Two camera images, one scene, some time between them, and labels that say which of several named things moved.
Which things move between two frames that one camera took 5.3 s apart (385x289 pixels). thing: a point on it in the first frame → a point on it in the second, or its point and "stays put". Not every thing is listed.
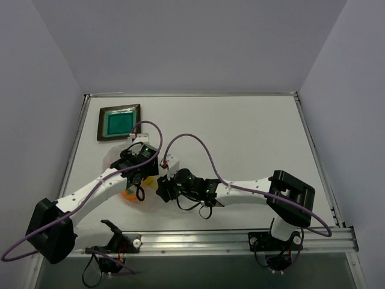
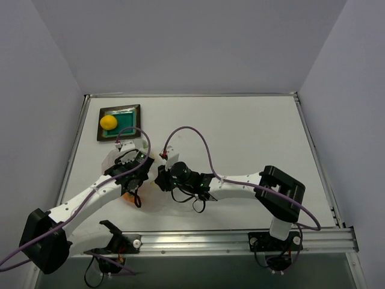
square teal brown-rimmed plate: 117,122 stays put
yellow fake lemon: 151,180 → 108,122
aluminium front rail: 342,241 stays put
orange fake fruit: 132,198 stays put
